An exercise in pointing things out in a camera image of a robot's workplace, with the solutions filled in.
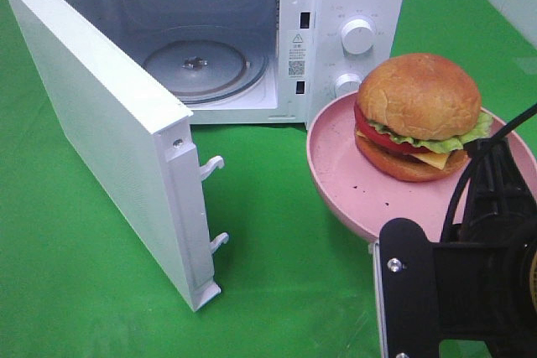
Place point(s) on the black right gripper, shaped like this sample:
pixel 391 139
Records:
pixel 485 292

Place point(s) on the burger with lettuce and tomato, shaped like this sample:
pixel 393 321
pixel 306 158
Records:
pixel 415 113

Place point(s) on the lower white round knob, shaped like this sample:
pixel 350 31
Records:
pixel 347 84

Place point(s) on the white round knob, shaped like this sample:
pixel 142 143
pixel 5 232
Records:
pixel 347 84
pixel 357 36

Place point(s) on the upper white round knob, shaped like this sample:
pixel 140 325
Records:
pixel 357 36

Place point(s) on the white microwave oven body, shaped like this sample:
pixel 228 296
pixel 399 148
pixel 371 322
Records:
pixel 301 38

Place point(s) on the glass microwave turntable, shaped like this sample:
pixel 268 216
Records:
pixel 200 71

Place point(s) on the green table cloth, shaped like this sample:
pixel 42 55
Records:
pixel 77 282

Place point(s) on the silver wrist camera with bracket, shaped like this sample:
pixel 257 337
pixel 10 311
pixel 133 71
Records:
pixel 404 280

